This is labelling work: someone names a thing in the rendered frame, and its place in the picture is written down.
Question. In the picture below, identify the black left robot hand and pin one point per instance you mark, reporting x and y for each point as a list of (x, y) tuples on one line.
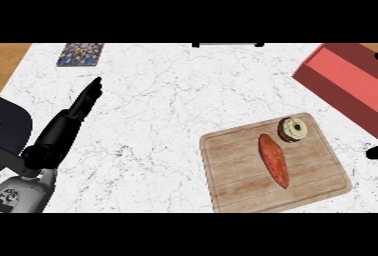
[(59, 133)]

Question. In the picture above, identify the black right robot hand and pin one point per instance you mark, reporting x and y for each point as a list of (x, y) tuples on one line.
[(374, 153)]

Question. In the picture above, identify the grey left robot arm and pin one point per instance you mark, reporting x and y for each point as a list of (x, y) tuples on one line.
[(24, 195)]

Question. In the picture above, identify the orange sweet potato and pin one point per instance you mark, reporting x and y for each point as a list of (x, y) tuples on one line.
[(273, 160)]

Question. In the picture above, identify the red cardboard box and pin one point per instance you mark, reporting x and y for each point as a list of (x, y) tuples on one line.
[(340, 80)]

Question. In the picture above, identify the wooden cutting board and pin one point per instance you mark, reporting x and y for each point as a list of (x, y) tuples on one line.
[(237, 166)]

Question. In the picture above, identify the dark navy rounded object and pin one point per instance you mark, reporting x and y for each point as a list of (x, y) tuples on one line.
[(12, 128)]

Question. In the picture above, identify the brown cupcake with cream frosting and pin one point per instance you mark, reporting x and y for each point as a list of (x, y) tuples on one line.
[(294, 128)]

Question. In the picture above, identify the colourful patterned book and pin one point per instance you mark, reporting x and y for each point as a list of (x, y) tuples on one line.
[(80, 54)]

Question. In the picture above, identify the grey appliance with black feet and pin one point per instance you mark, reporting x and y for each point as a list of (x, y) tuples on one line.
[(226, 43)]

